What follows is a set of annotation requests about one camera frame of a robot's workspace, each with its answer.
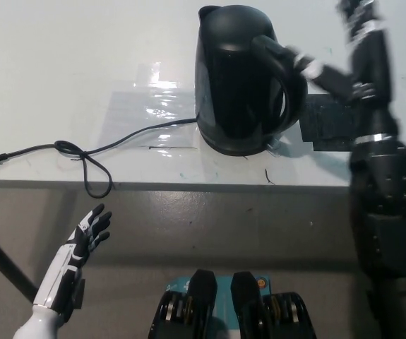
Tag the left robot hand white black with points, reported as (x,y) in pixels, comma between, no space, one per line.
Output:
(77,247)

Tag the black electric kettle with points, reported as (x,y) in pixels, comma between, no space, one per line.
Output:
(238,84)

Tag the round black kettle base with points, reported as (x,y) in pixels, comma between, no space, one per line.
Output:
(238,151)

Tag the black table leg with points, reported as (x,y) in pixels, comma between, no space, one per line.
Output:
(1,257)

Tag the large clear plastic sheet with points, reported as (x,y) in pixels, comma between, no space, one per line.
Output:
(142,120)

